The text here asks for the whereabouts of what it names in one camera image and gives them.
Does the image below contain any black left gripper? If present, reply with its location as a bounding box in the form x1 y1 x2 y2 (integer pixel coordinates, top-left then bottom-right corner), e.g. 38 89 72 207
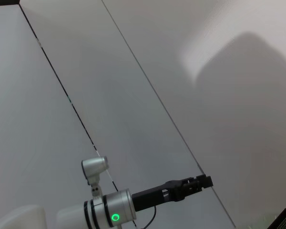
132 175 214 212

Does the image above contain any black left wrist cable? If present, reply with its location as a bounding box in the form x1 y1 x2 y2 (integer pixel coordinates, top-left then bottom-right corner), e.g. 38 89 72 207
133 205 157 229

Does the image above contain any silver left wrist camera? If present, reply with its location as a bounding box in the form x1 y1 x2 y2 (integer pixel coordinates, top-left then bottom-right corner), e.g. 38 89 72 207
81 156 109 198

